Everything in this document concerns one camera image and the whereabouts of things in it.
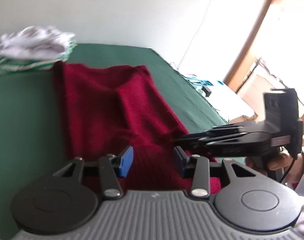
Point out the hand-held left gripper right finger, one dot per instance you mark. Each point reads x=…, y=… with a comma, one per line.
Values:
x=180, y=161

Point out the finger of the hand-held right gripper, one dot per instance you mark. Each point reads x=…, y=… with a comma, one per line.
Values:
x=224, y=129
x=199, y=140

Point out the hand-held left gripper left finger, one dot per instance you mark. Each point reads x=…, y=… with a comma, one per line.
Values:
x=126, y=161

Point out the dark red knit sweater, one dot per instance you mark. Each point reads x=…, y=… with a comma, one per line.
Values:
x=104, y=110

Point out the person's right hand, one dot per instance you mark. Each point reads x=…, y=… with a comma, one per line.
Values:
x=274, y=163

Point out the white side table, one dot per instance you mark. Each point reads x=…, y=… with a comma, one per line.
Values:
x=229, y=102

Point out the cardboard box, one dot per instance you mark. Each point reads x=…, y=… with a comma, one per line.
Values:
x=259, y=90

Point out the black power adapter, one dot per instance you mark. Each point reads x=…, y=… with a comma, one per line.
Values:
x=206, y=91

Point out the blue round lid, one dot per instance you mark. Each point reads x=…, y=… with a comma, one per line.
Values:
x=220, y=82

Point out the blue items on side table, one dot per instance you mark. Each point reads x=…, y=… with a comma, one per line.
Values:
x=200, y=82

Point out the green tablecloth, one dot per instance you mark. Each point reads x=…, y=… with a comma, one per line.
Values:
x=24, y=120

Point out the green striped folded garment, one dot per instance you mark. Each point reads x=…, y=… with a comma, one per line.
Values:
x=29, y=66

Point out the white folded garment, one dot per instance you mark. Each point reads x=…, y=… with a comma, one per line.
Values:
x=34, y=42

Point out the wooden door frame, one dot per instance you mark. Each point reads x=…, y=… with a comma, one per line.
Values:
x=251, y=42

